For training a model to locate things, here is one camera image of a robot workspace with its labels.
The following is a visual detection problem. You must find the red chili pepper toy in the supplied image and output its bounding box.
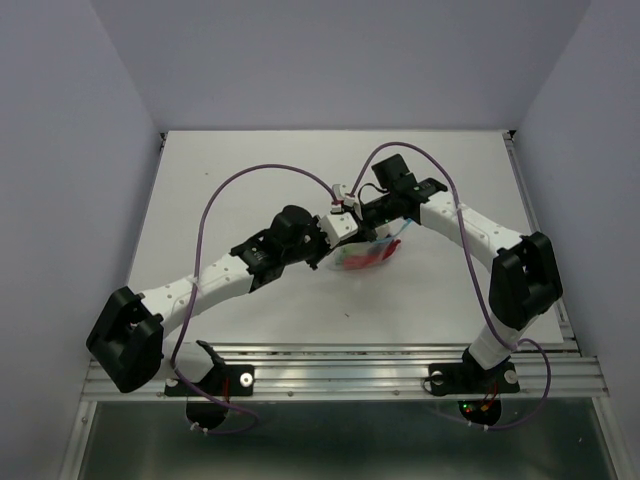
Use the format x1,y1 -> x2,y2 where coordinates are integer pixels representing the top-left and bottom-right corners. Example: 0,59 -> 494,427
341,238 -> 402,270

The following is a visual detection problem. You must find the clear zip top bag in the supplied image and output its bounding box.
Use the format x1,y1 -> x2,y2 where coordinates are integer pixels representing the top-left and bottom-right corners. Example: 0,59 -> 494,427
326,219 -> 413,271

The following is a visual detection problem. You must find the white radish toy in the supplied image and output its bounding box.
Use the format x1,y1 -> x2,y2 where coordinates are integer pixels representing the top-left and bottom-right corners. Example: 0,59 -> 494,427
332,226 -> 393,270

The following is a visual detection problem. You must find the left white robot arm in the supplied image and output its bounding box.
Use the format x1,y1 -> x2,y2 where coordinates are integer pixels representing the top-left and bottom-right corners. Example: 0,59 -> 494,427
86,205 -> 343,394

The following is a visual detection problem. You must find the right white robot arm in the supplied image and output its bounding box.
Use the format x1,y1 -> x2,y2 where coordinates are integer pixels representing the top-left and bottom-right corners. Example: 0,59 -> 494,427
354,154 -> 563,390

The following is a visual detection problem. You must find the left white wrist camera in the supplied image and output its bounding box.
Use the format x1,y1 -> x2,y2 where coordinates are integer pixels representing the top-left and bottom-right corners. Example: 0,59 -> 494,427
318,212 -> 359,248

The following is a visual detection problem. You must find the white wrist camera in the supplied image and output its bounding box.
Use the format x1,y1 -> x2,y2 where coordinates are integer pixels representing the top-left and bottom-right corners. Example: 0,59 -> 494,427
331,183 -> 363,220
318,212 -> 359,248

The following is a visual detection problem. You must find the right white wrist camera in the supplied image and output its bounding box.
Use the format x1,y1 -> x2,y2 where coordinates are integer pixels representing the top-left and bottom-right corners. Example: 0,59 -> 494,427
331,183 -> 363,220

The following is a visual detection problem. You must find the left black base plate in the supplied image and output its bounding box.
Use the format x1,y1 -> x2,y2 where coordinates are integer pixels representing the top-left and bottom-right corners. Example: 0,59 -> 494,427
194,364 -> 255,397

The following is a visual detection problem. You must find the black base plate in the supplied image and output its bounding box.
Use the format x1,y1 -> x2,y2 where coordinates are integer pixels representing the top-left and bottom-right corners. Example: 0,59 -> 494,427
423,362 -> 520,397
194,364 -> 255,397

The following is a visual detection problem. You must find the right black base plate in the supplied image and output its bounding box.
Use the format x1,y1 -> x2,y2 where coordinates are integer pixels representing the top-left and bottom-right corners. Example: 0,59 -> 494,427
423,362 -> 520,397

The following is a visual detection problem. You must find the aluminium mounting rail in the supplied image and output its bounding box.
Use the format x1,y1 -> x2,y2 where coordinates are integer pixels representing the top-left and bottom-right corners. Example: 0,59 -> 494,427
82,342 -> 614,401

